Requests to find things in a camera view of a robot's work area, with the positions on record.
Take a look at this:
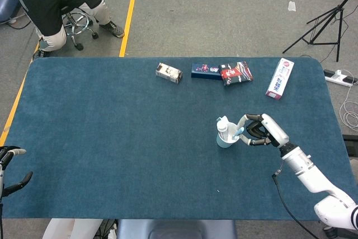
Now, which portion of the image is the coiled white cable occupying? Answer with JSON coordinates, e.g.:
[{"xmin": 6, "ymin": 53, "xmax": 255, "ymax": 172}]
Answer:
[{"xmin": 339, "ymin": 84, "xmax": 358, "ymax": 131}]

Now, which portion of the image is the chrome rolling stool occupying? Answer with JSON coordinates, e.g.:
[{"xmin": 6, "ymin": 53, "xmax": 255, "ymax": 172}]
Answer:
[{"xmin": 60, "ymin": 6, "xmax": 100, "ymax": 51}]

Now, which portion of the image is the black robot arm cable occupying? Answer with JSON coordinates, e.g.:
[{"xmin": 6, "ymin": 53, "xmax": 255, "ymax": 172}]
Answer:
[{"xmin": 271, "ymin": 170, "xmax": 320, "ymax": 239}]

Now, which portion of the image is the yellow floor tape strip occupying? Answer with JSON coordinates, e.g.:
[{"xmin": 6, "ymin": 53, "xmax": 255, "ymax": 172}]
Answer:
[
  {"xmin": 0, "ymin": 42, "xmax": 40, "ymax": 147},
  {"xmin": 119, "ymin": 0, "xmax": 136, "ymax": 58}
]

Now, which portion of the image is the dark blue flat box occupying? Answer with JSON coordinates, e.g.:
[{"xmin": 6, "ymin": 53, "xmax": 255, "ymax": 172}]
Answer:
[{"xmin": 191, "ymin": 63, "xmax": 223, "ymax": 81}]

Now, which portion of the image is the seated person in black shorts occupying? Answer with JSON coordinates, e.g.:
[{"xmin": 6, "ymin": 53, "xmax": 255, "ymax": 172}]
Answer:
[{"xmin": 0, "ymin": 0, "xmax": 125, "ymax": 61}]

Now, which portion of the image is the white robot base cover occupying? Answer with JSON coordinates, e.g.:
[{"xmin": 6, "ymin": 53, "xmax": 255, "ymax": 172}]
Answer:
[{"xmin": 41, "ymin": 218, "xmax": 103, "ymax": 239}]

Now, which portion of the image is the blue fabric table cover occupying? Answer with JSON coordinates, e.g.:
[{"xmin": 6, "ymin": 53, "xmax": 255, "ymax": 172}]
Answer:
[{"xmin": 1, "ymin": 56, "xmax": 351, "ymax": 221}]

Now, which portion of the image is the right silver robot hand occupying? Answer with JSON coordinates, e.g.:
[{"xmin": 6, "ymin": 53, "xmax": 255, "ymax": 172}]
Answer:
[{"xmin": 237, "ymin": 113, "xmax": 290, "ymax": 149}]

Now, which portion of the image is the blue round chair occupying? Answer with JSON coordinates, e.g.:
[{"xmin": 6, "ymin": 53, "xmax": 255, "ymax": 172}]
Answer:
[{"xmin": 0, "ymin": 0, "xmax": 21, "ymax": 25}]

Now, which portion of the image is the red and black box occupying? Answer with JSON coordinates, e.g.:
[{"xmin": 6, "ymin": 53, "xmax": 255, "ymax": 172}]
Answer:
[{"xmin": 218, "ymin": 60, "xmax": 254, "ymax": 87}]

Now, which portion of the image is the white power strip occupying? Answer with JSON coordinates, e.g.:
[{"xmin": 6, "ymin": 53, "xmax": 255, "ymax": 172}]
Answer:
[{"xmin": 323, "ymin": 68, "xmax": 358, "ymax": 87}]

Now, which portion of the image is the light blue handled cup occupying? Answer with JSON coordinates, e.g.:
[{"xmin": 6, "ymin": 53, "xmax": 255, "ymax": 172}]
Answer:
[{"xmin": 215, "ymin": 115, "xmax": 242, "ymax": 149}]

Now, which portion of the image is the white floral toothpaste tube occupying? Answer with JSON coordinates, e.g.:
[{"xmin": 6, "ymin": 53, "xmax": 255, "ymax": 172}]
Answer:
[{"xmin": 216, "ymin": 119, "xmax": 230, "ymax": 140}]

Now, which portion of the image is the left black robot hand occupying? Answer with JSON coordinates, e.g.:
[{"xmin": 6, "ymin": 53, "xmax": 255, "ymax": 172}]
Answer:
[{"xmin": 0, "ymin": 146, "xmax": 34, "ymax": 198}]

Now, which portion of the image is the black tripod stand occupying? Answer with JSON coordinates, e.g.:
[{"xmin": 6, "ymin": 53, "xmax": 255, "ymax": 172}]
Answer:
[{"xmin": 282, "ymin": 0, "xmax": 358, "ymax": 63}]

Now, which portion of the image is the light blue toothbrush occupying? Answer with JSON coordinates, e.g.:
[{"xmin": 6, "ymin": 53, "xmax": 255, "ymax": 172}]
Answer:
[{"xmin": 230, "ymin": 127, "xmax": 245, "ymax": 140}]

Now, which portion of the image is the small grey printed carton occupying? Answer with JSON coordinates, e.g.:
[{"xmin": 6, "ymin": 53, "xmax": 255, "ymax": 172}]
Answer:
[{"xmin": 155, "ymin": 62, "xmax": 184, "ymax": 85}]

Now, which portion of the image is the white pink toothpaste carton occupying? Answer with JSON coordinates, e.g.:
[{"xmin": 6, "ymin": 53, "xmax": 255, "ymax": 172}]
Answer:
[{"xmin": 265, "ymin": 57, "xmax": 295, "ymax": 101}]

